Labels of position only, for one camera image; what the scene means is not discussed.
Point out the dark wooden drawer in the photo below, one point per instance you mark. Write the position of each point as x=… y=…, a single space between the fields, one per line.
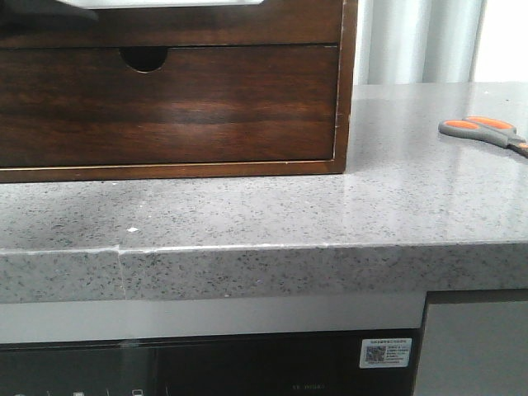
x=67 y=107
x=270 y=22

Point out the grey orange handled scissors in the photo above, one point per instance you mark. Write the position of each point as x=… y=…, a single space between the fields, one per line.
x=488 y=130

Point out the dark wooden drawer cabinet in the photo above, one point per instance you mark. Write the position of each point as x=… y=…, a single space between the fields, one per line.
x=82 y=15

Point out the white QR code sticker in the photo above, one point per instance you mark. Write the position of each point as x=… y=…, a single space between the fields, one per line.
x=385 y=353

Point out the black built-in appliance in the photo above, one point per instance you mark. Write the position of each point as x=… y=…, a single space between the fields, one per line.
x=288 y=363

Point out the white curtain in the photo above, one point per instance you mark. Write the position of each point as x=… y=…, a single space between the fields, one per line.
x=403 y=42

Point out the grey cabinet door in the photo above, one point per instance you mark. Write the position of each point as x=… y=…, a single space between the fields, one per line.
x=474 y=343

